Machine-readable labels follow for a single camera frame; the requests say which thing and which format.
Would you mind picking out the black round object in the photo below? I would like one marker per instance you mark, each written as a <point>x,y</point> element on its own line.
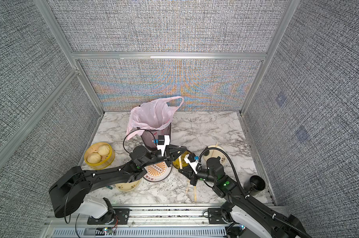
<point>256,184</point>

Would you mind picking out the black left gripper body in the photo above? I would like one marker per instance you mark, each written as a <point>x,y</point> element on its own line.
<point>155,157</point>

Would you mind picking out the white steamed bun upper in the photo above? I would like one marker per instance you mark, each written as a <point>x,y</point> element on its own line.
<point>104,150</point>

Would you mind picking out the aluminium enclosure frame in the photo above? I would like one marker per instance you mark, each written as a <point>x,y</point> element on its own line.
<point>295,102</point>

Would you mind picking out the yellow bamboo steamer basket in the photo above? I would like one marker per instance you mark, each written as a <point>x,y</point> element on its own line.
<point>105,161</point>

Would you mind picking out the white steamed bun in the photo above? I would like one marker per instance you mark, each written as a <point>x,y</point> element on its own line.
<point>94,158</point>
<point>104,150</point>

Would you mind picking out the white steamed bun lower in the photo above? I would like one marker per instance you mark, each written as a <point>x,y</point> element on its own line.
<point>94,158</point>

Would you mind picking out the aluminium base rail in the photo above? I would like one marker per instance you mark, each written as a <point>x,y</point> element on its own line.
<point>149,221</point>

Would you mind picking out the cream plate with black patch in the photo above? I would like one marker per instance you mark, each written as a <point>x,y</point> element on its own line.
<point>214,154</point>

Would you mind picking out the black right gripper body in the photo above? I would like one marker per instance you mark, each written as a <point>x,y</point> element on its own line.
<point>205,175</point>

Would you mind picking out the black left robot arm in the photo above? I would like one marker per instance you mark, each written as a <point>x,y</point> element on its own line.
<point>69,191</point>

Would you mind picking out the white plate with orange sunburst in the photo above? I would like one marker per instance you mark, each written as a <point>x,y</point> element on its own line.
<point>157,172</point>

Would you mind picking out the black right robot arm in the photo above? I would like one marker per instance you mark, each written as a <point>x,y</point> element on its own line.
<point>240,206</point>

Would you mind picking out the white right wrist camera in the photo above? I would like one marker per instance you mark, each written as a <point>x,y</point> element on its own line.
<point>192,158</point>

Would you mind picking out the cream small plate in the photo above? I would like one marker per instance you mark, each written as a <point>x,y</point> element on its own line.
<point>126,187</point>

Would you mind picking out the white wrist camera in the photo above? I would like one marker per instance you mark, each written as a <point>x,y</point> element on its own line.
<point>192,158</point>
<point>162,142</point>

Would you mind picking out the yellow dark patterned small plate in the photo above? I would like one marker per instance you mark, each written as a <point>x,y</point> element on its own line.
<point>184,163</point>

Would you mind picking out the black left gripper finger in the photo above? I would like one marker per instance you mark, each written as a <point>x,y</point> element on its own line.
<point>176,155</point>
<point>176,149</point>

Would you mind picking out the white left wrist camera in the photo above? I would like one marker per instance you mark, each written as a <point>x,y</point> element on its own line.
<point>162,142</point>

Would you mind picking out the pink plastic bin bag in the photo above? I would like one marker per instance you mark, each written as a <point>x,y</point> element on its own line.
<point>154,115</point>

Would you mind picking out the black mesh trash bin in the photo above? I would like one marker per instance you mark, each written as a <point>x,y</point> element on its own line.
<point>148,137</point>

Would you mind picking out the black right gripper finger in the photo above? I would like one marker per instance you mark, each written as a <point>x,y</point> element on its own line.
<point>191,168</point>
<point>193,178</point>

